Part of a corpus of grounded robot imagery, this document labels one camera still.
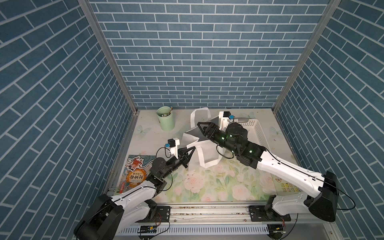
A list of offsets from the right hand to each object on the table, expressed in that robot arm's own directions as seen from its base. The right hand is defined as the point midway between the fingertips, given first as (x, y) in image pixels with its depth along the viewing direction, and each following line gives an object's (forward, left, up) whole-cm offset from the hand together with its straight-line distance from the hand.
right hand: (201, 127), depth 66 cm
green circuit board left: (-36, +23, -38) cm, 57 cm away
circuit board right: (-32, -38, -36) cm, 61 cm away
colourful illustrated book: (-10, +38, -34) cm, 52 cm away
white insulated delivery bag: (-4, -3, -16) cm, 17 cm away
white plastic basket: (+27, -37, -35) cm, 58 cm away
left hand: (-5, +1, -13) cm, 14 cm away
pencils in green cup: (+23, +25, -18) cm, 38 cm away
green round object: (+22, +25, -21) cm, 39 cm away
